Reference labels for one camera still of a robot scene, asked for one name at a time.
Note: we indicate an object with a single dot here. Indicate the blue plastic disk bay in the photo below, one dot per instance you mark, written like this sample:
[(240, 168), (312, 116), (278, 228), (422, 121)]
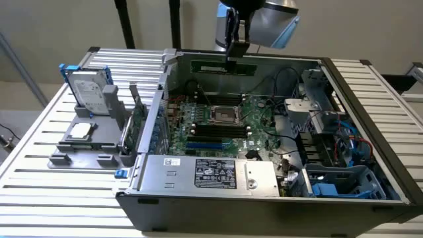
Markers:
[(348, 182)]

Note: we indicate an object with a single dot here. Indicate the metal CPU socket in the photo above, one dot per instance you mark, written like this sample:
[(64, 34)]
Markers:
[(225, 114)]

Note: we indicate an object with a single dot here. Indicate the black open PC case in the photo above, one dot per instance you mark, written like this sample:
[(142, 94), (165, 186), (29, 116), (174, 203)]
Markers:
[(252, 210)]

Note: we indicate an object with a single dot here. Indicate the blue expansion slot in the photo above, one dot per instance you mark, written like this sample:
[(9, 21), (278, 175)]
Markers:
[(205, 145)]

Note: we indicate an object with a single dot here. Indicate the black upright pole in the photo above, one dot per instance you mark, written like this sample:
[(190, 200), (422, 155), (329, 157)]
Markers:
[(126, 23), (176, 24)]

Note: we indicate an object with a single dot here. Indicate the silver power supply unit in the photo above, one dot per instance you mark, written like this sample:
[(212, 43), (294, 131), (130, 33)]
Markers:
[(212, 174)]

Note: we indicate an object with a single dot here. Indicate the green RAM stick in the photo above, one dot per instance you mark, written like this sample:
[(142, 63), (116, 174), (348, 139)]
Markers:
[(212, 68)]

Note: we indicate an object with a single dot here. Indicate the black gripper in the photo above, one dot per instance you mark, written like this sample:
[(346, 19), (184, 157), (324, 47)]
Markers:
[(238, 49)]

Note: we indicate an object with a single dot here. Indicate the hard disk in blue caddy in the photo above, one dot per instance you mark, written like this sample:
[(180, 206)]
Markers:
[(88, 91)]

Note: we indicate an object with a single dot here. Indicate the grey tripod leg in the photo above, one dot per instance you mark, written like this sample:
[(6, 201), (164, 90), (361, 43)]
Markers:
[(23, 72)]

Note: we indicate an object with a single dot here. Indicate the green motherboard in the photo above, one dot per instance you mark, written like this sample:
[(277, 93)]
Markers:
[(252, 116)]

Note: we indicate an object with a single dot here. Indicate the blue case latch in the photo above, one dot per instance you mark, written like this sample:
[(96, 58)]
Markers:
[(121, 173)]

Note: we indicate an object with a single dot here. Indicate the green graphics card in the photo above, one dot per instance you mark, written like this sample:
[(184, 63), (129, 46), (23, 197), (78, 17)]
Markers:
[(136, 124)]

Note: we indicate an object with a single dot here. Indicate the black RAM slot bank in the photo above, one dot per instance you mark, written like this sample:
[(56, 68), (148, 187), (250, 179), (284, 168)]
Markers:
[(222, 99), (220, 131)]

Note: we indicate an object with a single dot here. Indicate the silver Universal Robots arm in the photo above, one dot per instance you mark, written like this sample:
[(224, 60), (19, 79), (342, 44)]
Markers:
[(272, 22)]

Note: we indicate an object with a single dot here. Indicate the silver CPU chip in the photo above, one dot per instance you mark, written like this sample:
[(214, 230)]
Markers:
[(81, 130)]

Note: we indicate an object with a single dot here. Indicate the metal drive cage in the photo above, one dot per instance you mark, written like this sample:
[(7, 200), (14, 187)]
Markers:
[(317, 99)]

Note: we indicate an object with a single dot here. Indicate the black expansion slot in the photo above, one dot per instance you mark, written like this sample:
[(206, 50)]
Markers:
[(205, 138)]

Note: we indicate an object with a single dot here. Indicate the grey parts rack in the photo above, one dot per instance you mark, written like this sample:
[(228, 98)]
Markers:
[(96, 146)]

